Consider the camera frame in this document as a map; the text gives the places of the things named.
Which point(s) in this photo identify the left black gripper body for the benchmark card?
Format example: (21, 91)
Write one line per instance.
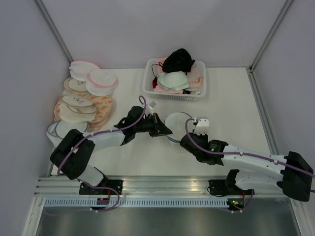
(150, 125)

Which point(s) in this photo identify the white mesh blue-trim laundry bag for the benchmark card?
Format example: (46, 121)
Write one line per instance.
(176, 123)

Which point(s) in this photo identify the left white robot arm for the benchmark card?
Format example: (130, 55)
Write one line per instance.
(73, 153)

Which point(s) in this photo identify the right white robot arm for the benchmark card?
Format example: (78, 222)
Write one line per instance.
(289, 174)

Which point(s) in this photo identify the white bra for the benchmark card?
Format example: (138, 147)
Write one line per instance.
(173, 81)

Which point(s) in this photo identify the orange patterned laundry bag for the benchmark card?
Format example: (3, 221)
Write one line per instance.
(103, 105)

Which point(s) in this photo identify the pink-trim mesh laundry bag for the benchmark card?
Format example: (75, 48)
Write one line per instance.
(101, 82)

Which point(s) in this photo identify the black bra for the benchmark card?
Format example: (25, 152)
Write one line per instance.
(179, 60)

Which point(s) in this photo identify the beige bag with bra print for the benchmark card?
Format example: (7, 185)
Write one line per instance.
(76, 109)

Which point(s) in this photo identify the beige-trim mesh laundry bag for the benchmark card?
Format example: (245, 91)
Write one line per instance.
(76, 87)

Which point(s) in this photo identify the pink-trim bag at back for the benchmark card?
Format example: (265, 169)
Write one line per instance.
(79, 70)

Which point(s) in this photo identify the blue-trim mesh bag on pile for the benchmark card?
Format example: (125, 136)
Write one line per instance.
(58, 130)

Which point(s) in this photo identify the white plastic basket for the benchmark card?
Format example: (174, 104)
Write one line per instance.
(151, 69)

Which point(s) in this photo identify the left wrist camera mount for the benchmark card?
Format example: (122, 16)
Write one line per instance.
(150, 108)

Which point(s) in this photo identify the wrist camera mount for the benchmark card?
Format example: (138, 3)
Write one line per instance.
(150, 108)
(202, 126)

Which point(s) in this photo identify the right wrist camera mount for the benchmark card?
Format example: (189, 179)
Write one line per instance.
(202, 126)

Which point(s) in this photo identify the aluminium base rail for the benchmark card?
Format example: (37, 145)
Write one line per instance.
(133, 186)

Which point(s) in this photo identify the right aluminium table-edge rail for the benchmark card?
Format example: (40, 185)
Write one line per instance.
(265, 120)

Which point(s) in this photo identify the white slotted cable duct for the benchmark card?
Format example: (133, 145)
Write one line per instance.
(135, 202)

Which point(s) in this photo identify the left aluminium frame post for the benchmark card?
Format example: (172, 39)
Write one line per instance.
(53, 29)

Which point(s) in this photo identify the aluminium frame post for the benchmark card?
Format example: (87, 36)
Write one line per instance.
(53, 29)
(275, 26)

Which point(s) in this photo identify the right aluminium frame post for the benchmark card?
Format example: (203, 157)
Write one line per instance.
(275, 26)

